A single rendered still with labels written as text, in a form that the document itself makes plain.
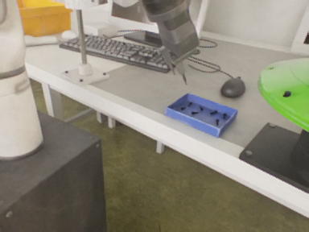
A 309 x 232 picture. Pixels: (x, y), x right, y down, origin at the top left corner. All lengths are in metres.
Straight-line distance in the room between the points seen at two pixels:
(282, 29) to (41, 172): 1.18
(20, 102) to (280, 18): 1.16
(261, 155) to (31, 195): 0.41
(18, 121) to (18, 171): 0.10
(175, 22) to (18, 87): 0.29
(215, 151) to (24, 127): 0.36
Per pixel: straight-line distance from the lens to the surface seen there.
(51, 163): 0.53
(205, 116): 0.55
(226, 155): 0.46
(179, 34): 0.42
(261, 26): 1.37
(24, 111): 0.51
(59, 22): 1.22
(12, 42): 0.49
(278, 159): 0.47
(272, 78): 0.39
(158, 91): 0.65
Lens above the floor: 1.19
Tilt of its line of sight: 32 degrees down
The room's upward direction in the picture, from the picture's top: 4 degrees clockwise
